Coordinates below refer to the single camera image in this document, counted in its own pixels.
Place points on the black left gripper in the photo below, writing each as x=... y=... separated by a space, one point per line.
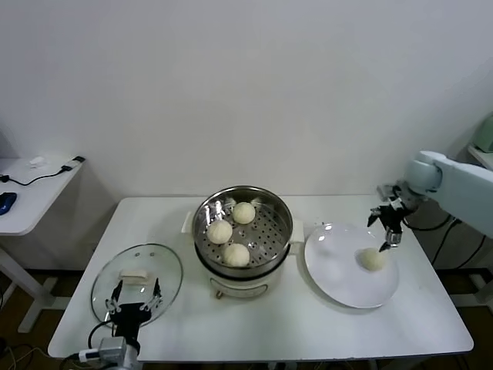
x=129 y=318

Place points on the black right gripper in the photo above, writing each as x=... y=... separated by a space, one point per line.
x=393 y=216

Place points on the white steamed baozi bun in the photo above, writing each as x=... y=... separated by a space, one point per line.
x=236 y=254
x=243 y=212
x=371 y=259
x=220 y=232

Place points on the light blue right robot arm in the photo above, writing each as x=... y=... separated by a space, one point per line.
x=462 y=181

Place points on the stainless steel steamer basket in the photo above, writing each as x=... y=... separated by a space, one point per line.
x=269 y=231

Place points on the white round plate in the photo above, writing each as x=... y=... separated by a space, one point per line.
x=346 y=277

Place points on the brass cooker knob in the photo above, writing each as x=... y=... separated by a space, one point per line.
x=218 y=295

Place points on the white electric cooker pot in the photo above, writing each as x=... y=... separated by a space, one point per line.
x=239 y=287

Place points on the white shelf desk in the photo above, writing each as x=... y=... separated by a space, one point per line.
x=479 y=152

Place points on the mint green appliance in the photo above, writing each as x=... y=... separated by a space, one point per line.
x=486 y=135

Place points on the white desk with legs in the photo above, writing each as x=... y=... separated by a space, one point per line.
x=38 y=200

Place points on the blue computer mouse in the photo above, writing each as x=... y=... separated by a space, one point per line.
x=7 y=202

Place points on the small white object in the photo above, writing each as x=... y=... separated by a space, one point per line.
x=37 y=163

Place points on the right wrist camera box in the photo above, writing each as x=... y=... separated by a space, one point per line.
x=389 y=191

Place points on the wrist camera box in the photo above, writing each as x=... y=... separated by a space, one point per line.
x=113 y=348
x=389 y=191

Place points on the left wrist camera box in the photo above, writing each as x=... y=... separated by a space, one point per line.
x=113 y=348

